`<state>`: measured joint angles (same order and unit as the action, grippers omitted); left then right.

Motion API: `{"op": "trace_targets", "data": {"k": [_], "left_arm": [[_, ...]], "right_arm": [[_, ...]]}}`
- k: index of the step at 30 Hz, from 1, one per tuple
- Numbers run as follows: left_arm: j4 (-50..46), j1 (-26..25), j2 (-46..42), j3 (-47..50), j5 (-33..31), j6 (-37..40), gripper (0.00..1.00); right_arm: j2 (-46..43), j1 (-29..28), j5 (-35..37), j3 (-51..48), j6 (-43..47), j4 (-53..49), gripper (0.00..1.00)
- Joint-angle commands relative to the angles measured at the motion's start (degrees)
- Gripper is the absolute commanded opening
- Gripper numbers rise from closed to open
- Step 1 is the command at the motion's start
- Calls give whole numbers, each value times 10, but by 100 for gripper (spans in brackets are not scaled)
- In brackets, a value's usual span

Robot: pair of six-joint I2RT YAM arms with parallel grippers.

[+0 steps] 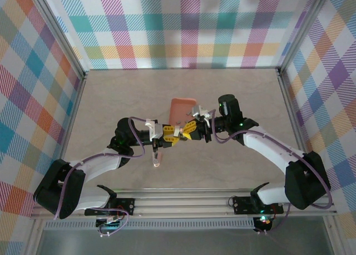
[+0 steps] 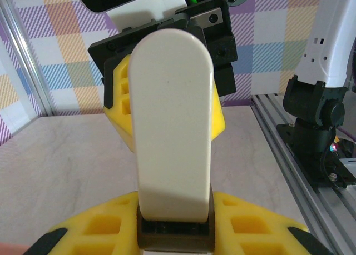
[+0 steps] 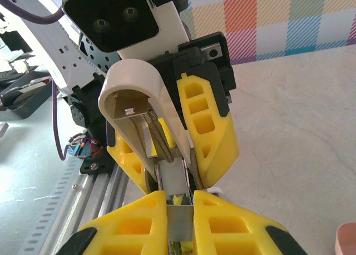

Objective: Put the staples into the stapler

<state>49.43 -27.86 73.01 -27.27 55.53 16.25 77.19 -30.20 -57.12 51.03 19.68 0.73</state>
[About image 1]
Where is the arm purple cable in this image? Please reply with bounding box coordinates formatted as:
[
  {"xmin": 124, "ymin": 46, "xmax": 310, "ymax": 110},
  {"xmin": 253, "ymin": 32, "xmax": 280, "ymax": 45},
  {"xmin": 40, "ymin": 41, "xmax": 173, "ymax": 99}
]
[
  {"xmin": 207, "ymin": 109, "xmax": 334, "ymax": 235},
  {"xmin": 52, "ymin": 116, "xmax": 156, "ymax": 238}
]

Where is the aluminium frame floor rail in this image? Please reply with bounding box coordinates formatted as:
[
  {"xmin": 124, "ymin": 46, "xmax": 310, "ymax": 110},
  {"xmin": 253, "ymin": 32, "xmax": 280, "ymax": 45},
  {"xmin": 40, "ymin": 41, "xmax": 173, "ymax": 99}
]
[
  {"xmin": 48, "ymin": 70, "xmax": 90, "ymax": 196},
  {"xmin": 275, "ymin": 67, "xmax": 319, "ymax": 194}
]

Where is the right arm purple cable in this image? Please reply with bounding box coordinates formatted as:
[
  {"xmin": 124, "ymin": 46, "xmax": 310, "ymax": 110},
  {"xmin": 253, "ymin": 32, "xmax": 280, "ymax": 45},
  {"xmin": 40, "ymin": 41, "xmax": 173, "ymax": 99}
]
[{"xmin": 207, "ymin": 109, "xmax": 334, "ymax": 235}]

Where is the orange plastic tray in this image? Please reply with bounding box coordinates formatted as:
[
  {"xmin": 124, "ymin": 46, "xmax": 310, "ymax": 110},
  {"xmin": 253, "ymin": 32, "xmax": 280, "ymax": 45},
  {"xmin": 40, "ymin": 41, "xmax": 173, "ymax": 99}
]
[{"xmin": 168, "ymin": 98, "xmax": 198, "ymax": 127}]

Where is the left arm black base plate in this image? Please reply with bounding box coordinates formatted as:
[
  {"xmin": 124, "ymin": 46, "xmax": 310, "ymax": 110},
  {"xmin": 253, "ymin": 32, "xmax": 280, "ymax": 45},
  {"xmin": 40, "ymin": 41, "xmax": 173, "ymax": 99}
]
[{"xmin": 85, "ymin": 198, "xmax": 136, "ymax": 217}]

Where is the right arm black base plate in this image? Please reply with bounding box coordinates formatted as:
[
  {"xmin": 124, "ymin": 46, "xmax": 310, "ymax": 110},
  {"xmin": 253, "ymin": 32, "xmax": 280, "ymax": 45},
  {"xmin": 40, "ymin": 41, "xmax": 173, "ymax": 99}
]
[{"xmin": 233, "ymin": 195, "xmax": 284, "ymax": 214}]

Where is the grey slotted cable duct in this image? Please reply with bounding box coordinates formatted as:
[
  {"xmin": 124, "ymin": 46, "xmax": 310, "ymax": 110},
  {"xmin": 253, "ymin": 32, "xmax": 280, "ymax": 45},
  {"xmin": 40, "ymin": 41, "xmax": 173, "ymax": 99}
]
[{"xmin": 44, "ymin": 217, "xmax": 255, "ymax": 231}]

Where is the aluminium mounting rail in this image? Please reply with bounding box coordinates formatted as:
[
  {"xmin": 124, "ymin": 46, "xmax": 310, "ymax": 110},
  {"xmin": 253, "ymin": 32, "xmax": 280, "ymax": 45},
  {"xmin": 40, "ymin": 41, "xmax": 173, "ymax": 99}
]
[{"xmin": 30, "ymin": 187, "xmax": 337, "ymax": 219}]

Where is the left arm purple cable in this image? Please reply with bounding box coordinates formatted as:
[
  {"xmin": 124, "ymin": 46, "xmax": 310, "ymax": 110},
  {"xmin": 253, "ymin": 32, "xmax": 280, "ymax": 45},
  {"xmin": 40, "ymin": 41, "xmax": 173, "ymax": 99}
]
[{"xmin": 52, "ymin": 116, "xmax": 156, "ymax": 238}]

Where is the aluminium frame upright post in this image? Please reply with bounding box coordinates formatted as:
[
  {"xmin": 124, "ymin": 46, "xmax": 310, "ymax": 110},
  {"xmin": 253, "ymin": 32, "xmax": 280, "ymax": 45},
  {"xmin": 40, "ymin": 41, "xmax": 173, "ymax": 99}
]
[
  {"xmin": 27, "ymin": 0, "xmax": 90, "ymax": 81},
  {"xmin": 275, "ymin": 0, "xmax": 333, "ymax": 75}
]

